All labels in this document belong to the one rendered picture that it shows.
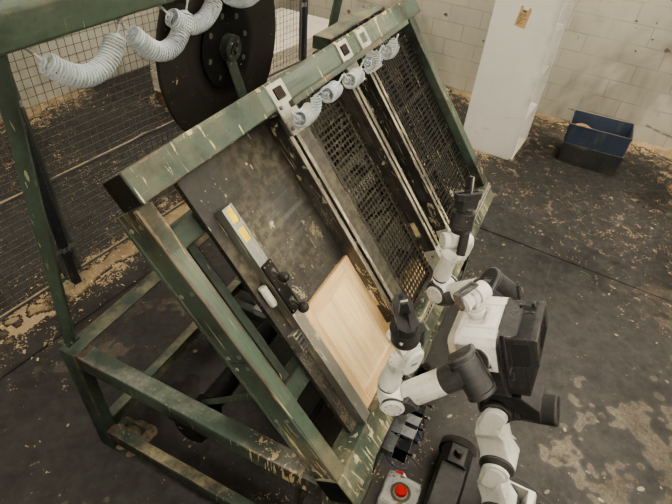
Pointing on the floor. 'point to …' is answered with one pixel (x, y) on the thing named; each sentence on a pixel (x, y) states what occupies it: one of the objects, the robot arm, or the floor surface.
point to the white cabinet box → (514, 72)
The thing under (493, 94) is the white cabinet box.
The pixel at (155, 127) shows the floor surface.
